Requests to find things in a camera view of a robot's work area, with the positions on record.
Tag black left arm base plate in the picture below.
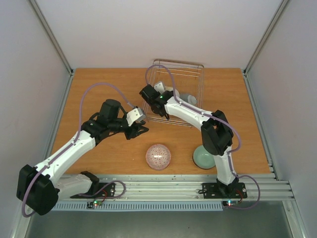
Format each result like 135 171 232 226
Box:
70 182 115 199

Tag aluminium frame rails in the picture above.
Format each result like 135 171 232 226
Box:
9 0 317 238

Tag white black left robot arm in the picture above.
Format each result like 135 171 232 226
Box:
16 99 148 218

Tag left controller board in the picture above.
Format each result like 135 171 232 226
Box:
86 201 103 209

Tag yellow blue patterned bowl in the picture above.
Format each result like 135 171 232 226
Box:
165 86 180 97

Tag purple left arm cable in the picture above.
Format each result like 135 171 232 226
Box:
21 83 138 218

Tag grey slotted cable duct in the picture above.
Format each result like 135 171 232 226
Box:
52 201 223 212

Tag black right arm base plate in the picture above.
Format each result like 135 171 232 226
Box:
199 182 248 199

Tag pink patterned bowl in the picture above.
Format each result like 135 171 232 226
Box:
146 144 171 171

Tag pale green bowl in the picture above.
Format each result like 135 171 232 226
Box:
193 145 215 170

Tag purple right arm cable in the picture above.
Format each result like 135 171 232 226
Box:
145 64 261 211

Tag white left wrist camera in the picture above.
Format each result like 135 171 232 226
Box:
126 107 146 126

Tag right controller board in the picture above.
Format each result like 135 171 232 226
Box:
222 200 242 207

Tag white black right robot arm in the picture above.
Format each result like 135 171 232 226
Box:
140 84 239 198

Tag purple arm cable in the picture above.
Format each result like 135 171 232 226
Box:
21 83 138 218
145 64 261 211

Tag metal wire dish rack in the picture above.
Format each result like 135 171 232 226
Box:
142 59 205 127

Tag grey speckled bowl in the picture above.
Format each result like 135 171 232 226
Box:
179 93 197 106

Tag controller board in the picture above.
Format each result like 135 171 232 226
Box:
222 200 242 207
86 201 103 209

